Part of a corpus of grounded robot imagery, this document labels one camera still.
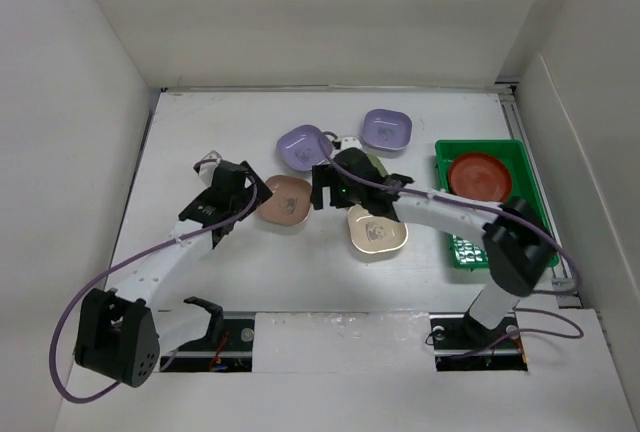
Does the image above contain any cream square plate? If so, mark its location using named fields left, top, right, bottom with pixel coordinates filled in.
left=347, top=205, right=409, bottom=256

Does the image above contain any purple square plate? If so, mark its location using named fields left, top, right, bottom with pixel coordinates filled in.
left=276, top=124, right=333, bottom=172
left=360, top=109, right=413, bottom=152

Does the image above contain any red round plate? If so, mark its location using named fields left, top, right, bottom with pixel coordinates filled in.
left=447, top=152, right=513, bottom=202

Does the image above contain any green square plate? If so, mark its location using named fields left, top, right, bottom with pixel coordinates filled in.
left=368, top=154, right=388, bottom=177

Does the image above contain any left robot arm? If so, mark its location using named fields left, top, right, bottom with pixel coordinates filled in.
left=74, top=159, right=272, bottom=387

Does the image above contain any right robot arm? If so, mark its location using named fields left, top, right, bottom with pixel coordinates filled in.
left=311, top=148, right=559, bottom=346

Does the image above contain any green plastic bin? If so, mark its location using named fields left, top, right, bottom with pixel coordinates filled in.
left=433, top=138, right=561, bottom=271

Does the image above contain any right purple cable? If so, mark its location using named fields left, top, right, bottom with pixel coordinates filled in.
left=319, top=130, right=585, bottom=358

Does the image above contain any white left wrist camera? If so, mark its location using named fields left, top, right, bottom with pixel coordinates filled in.
left=193, top=150, right=222, bottom=187

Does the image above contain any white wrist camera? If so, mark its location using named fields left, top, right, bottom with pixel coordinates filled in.
left=193, top=150, right=222, bottom=187
left=339, top=136, right=362, bottom=151

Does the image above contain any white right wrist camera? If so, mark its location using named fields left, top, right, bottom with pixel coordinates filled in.
left=339, top=136, right=362, bottom=151

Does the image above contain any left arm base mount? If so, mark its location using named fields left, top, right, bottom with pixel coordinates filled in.
left=159, top=315, right=255, bottom=373

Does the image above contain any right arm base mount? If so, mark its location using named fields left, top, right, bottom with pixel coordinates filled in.
left=425, top=313, right=528, bottom=372

